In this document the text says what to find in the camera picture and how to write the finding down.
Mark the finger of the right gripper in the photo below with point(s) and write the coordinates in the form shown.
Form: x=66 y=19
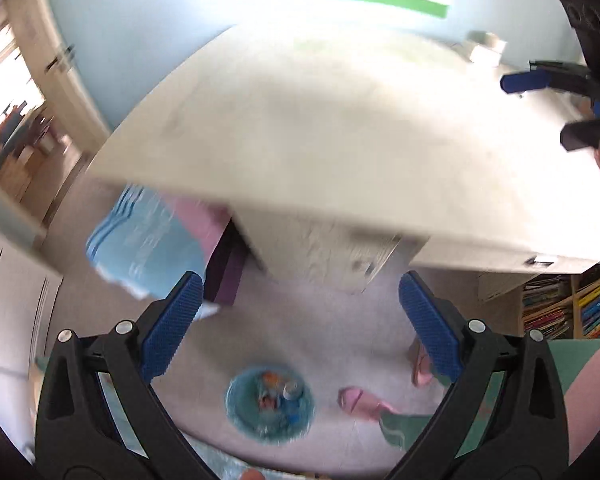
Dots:
x=579 y=135
x=567 y=77

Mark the blue pink cloth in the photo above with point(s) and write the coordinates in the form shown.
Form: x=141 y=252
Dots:
x=149 y=240

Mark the bookshelf with books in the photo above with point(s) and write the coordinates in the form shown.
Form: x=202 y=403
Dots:
x=563 y=306

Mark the white door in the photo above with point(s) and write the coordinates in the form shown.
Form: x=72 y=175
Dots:
x=28 y=291

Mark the beige wooden desk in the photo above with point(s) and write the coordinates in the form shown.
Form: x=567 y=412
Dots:
x=390 y=136

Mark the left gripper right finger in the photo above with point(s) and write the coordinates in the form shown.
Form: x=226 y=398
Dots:
x=504 y=415

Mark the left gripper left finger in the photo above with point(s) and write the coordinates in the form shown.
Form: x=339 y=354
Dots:
x=98 y=417

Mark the teal lined trash bin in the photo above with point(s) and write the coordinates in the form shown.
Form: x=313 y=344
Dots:
x=267 y=416

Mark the purple storage ottoman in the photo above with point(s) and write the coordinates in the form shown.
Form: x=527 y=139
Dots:
x=225 y=267

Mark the white paper cup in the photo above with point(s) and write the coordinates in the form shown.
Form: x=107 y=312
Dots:
x=484 y=48

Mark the pink slipper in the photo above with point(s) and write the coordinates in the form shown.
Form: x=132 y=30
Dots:
x=421 y=365
x=361 y=404

